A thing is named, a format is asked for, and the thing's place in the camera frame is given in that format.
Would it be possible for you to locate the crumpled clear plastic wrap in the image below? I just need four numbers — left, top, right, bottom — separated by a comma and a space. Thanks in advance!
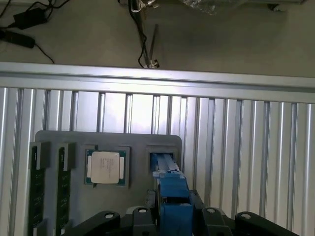
181, 0, 223, 13

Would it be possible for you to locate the black power adapter brick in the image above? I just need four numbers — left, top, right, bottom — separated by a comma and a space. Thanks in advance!
13, 6, 52, 30

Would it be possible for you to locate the green RAM stick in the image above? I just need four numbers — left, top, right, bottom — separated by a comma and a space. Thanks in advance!
56, 145, 75, 236
29, 145, 50, 236

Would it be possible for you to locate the aluminium table edge rail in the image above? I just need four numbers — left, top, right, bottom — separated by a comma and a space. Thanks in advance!
0, 61, 315, 99

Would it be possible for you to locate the CPU with silver lid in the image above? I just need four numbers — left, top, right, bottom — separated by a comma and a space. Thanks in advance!
85, 148, 128, 188

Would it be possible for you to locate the black oblong power adapter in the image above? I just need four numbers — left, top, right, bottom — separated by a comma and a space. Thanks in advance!
0, 29, 35, 49

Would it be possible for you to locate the grey parts rack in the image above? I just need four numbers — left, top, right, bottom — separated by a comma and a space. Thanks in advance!
28, 130, 185, 236

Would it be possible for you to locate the black cable with tripod leg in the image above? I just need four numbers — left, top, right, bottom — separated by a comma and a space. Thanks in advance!
127, 0, 161, 69

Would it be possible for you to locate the black cable on stand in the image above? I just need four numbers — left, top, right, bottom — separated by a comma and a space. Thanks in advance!
130, 0, 149, 68

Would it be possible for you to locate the black adapter cable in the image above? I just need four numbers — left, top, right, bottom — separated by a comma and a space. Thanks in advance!
33, 41, 55, 64

